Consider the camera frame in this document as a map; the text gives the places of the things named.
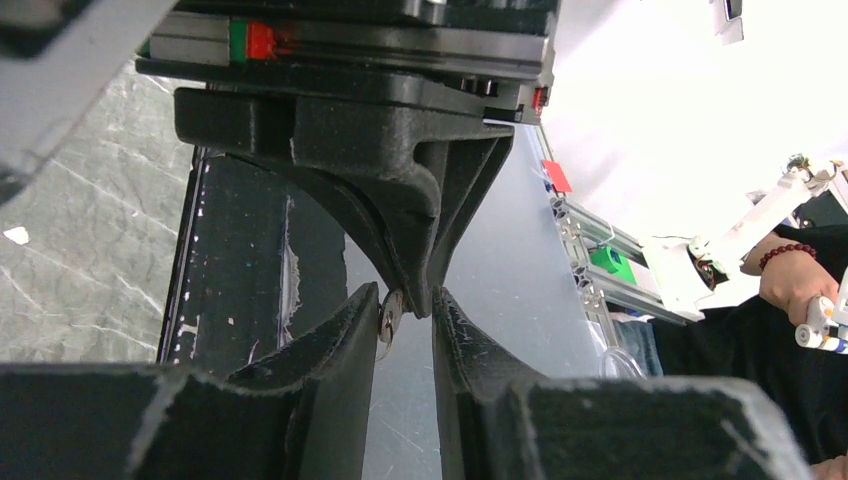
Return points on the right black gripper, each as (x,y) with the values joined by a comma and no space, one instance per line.
(482,59)

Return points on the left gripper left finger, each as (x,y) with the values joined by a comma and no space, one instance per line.
(300,413)

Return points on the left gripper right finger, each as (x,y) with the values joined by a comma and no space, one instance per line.
(498,418)

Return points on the person's hand with bracelet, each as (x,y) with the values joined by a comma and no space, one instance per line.
(791,277)

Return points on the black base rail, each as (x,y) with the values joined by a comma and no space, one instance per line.
(258,263)

